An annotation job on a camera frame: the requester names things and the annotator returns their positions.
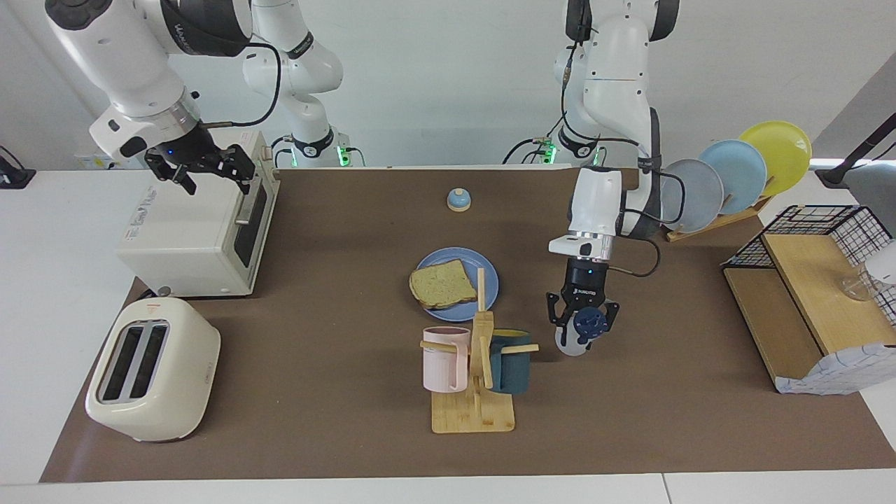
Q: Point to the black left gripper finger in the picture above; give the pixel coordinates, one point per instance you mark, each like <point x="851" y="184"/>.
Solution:
<point x="556" y="311"/>
<point x="612" y="316"/>

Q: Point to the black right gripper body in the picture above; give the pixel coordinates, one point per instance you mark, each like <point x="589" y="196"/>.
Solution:
<point x="189" y="154"/>

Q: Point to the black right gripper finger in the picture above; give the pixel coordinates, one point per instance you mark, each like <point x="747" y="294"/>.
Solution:
<point x="187" y="182"/>
<point x="243" y="168"/>

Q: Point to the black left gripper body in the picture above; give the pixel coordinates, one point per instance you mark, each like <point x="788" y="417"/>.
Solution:
<point x="586" y="283"/>

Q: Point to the translucent seasoning bottle blue cap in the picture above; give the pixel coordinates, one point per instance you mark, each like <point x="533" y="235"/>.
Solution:
<point x="588" y="327"/>

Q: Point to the toasted bread slice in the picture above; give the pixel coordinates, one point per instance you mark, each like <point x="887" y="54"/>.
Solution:
<point x="442" y="283"/>

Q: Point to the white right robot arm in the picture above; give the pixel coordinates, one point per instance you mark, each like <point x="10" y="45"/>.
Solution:
<point x="126" y="63"/>

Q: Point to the wooden plate rack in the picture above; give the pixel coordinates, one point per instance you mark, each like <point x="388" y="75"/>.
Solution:
<point x="700" y="227"/>

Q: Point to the grey round plate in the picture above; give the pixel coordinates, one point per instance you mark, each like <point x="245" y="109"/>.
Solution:
<point x="700" y="196"/>

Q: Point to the light blue round plate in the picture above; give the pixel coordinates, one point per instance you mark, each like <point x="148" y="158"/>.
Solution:
<point x="742" y="175"/>

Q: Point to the yellow round plate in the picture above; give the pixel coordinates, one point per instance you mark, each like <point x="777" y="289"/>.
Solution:
<point x="784" y="150"/>

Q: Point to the white toaster oven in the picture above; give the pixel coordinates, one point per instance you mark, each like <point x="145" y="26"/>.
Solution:
<point x="189" y="245"/>

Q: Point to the teal mug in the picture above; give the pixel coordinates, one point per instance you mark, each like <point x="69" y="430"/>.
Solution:
<point x="511" y="367"/>

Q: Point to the brown table mat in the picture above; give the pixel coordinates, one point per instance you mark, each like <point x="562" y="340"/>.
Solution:
<point x="336" y="245"/>

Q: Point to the pink ribbed mug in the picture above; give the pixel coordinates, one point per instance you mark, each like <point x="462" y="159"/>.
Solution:
<point x="442" y="360"/>

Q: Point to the wooden mug tree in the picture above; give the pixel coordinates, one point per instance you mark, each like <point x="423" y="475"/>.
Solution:
<point x="476" y="416"/>

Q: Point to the small blue bell wooden knob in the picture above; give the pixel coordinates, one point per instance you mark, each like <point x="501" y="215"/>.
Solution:
<point x="458" y="201"/>

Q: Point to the black table clamp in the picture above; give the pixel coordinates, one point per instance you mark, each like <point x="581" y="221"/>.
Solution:
<point x="14" y="176"/>

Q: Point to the wooden shelf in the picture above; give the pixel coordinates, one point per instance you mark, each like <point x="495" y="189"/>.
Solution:
<point x="805" y="294"/>

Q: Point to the cream two-slot toaster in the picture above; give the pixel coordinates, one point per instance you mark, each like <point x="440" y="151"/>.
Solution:
<point x="182" y="378"/>

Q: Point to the white checked cloth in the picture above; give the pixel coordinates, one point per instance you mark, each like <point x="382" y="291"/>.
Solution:
<point x="840" y="371"/>

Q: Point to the clear glass cup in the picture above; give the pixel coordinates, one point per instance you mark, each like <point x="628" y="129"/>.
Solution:
<point x="859" y="287"/>

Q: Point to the white wall outlet box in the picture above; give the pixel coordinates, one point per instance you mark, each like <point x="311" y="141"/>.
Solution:
<point x="87" y="162"/>

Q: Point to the black camera stand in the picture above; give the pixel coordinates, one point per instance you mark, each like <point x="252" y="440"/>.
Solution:
<point x="836" y="175"/>

